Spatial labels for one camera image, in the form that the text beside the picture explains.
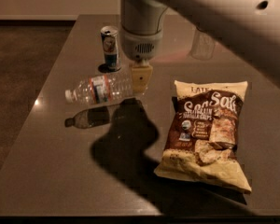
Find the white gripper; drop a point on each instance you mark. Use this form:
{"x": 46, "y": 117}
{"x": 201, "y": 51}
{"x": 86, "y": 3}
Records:
{"x": 141, "y": 46}

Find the clear plastic water bottle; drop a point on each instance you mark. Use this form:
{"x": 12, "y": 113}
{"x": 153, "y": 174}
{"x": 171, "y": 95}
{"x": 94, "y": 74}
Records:
{"x": 104, "y": 88}

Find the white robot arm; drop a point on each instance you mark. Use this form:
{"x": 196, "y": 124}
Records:
{"x": 249, "y": 28}

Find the redbull can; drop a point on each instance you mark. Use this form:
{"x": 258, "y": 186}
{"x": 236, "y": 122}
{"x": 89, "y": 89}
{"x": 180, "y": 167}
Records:
{"x": 109, "y": 37}

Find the mesh utensil cup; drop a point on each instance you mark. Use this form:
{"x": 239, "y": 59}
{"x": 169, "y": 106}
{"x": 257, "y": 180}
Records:
{"x": 203, "y": 46}

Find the tortilla chips bag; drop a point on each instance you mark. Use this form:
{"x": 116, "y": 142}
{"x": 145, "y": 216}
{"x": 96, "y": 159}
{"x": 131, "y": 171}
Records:
{"x": 202, "y": 139}

